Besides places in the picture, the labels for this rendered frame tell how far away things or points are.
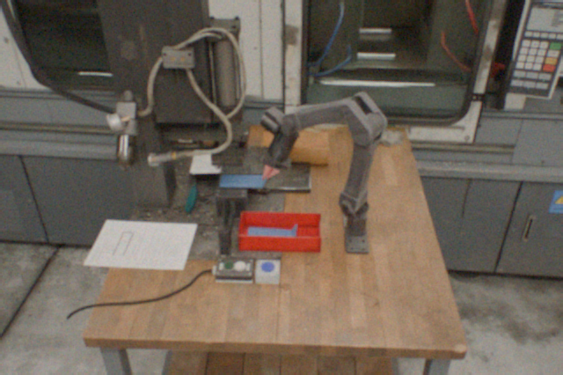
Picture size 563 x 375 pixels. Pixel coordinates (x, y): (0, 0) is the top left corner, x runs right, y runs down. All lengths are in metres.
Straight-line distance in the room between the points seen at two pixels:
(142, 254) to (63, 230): 1.40
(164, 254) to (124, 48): 0.61
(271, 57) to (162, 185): 0.76
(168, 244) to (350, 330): 0.63
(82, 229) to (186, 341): 1.66
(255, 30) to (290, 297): 1.14
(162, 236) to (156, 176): 0.19
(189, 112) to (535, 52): 1.25
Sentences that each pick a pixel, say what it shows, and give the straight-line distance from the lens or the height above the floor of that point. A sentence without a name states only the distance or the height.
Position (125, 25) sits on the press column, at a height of 1.52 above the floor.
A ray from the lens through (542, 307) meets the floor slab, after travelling 3.03.
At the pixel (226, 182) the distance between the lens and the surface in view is 1.85.
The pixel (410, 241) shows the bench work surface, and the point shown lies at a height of 0.90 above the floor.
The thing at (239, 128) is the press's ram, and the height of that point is 1.18.
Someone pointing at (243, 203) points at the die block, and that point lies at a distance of 1.80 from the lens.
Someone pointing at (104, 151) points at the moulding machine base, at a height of 0.69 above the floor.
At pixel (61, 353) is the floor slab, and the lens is 2.78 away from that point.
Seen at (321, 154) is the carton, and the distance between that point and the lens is 2.07.
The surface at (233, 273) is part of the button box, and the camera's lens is 1.60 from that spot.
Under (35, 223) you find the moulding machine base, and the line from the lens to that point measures 3.16.
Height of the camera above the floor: 2.05
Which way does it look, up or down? 36 degrees down
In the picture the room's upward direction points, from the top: 1 degrees counter-clockwise
